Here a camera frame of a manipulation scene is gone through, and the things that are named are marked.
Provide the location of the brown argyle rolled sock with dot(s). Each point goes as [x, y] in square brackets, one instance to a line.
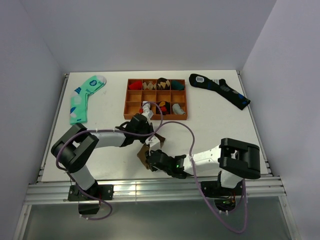
[163, 84]

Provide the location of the mint green patterned sock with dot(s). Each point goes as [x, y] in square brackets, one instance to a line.
[79, 98]

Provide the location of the dark teal rolled sock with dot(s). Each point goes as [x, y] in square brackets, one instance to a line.
[177, 86]

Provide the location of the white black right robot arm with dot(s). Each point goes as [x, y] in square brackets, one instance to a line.
[236, 160]

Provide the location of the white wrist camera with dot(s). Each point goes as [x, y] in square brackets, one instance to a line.
[148, 115]
[154, 144]

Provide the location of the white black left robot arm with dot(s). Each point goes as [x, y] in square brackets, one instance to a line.
[75, 147]

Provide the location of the grey rolled sock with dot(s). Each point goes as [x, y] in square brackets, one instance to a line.
[177, 109]

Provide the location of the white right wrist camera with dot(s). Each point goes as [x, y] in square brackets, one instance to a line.
[154, 144]

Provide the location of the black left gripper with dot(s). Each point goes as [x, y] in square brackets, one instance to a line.
[149, 127]

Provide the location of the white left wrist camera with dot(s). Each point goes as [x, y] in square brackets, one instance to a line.
[148, 115]

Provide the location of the white striped rolled sock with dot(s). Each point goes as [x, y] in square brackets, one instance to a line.
[145, 107]

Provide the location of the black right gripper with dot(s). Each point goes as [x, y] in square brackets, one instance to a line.
[152, 168]

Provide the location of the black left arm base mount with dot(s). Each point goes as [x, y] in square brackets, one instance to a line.
[101, 192]

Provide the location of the orange compartment tray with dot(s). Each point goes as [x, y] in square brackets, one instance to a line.
[135, 98]

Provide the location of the tan brown ribbed sock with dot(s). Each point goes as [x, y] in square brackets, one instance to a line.
[145, 148]

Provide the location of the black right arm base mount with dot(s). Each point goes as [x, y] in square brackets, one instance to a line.
[224, 198]

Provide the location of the black blue patterned sock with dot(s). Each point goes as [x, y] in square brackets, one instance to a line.
[220, 87]

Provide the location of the beige argyle rolled sock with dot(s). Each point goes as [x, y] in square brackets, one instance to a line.
[149, 85]

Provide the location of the aluminium table edge rail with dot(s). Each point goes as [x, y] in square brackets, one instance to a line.
[210, 118]

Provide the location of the black red argyle rolled sock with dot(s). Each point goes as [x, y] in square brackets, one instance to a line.
[164, 108]

